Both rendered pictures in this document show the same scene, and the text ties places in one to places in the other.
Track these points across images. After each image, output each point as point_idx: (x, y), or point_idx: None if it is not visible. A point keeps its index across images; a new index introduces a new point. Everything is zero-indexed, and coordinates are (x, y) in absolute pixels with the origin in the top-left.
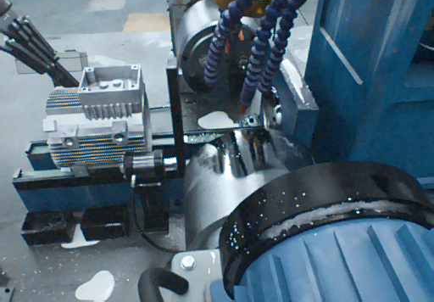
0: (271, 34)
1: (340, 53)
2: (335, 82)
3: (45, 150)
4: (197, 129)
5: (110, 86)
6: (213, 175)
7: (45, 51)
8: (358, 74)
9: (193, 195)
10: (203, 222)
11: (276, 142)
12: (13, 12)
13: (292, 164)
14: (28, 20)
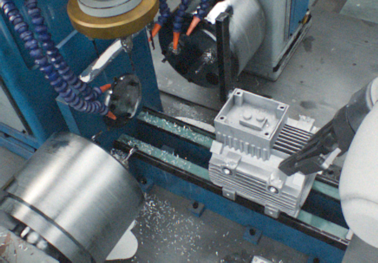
0: None
1: (66, 38)
2: (81, 51)
3: (331, 226)
4: (144, 242)
5: (254, 116)
6: (234, 12)
7: (307, 151)
8: None
9: (247, 25)
10: (253, 5)
11: (188, 5)
12: (334, 143)
13: None
14: (318, 157)
